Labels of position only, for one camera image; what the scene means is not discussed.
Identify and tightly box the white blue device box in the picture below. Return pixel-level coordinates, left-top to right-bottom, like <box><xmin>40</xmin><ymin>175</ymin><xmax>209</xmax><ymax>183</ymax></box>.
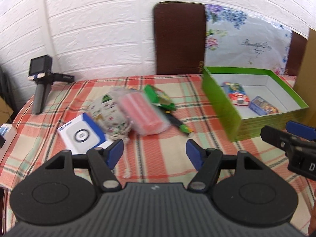
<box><xmin>57</xmin><ymin>113</ymin><xmax>113</xmax><ymax>155</ymax></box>

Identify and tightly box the colourful card pack box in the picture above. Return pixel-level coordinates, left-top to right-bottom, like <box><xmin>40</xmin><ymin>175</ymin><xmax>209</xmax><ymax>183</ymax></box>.
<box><xmin>249</xmin><ymin>96</ymin><xmax>279</xmax><ymax>116</ymax></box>

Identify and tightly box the floral drawstring fabric pouch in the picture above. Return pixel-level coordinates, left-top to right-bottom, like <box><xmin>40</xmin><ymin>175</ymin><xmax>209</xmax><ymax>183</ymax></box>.
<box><xmin>87</xmin><ymin>87</ymin><xmax>132</xmax><ymax>178</ymax></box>

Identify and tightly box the pink zip bag pack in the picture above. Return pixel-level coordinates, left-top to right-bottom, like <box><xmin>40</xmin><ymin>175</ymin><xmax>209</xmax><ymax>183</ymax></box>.
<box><xmin>116</xmin><ymin>89</ymin><xmax>170</xmax><ymax>136</ymax></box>

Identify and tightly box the black green marker pen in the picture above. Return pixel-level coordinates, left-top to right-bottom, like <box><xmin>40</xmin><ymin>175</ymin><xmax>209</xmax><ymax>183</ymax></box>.
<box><xmin>164</xmin><ymin>111</ymin><xmax>193</xmax><ymax>136</ymax></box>

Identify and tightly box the blue red card box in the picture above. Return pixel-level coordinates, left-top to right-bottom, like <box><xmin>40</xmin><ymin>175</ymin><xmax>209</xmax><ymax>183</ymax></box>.
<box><xmin>223</xmin><ymin>82</ymin><xmax>250</xmax><ymax>106</ymax></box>

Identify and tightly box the green card game box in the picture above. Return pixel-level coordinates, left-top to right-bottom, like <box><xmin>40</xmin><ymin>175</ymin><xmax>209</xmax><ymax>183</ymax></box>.
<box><xmin>144</xmin><ymin>85</ymin><xmax>176</xmax><ymax>111</ymax></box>

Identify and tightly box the red plaid bed blanket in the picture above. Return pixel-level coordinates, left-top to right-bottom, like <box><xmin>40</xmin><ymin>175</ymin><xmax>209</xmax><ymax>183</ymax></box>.
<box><xmin>1</xmin><ymin>75</ymin><xmax>315</xmax><ymax>233</ymax></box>

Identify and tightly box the brown cardboard panel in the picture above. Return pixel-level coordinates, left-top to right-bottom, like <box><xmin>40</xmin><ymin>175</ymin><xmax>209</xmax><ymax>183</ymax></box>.
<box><xmin>293</xmin><ymin>28</ymin><xmax>316</xmax><ymax>109</ymax></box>

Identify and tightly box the green cardboard storage box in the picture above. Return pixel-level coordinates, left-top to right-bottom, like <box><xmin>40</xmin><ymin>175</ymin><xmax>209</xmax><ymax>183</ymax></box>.
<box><xmin>202</xmin><ymin>66</ymin><xmax>308</xmax><ymax>141</ymax></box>

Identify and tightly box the white box at edge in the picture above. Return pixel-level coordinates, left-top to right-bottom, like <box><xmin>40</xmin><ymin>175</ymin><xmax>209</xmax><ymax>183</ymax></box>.
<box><xmin>0</xmin><ymin>124</ymin><xmax>17</xmax><ymax>161</ymax></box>

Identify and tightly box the dark brown headboard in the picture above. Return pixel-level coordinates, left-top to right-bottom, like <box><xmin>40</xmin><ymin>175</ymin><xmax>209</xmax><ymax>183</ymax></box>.
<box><xmin>153</xmin><ymin>2</ymin><xmax>307</xmax><ymax>76</ymax></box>

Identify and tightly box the black camera on tripod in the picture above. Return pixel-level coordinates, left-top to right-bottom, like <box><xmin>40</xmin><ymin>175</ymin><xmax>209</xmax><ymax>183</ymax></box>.
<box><xmin>28</xmin><ymin>55</ymin><xmax>75</xmax><ymax>115</ymax></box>

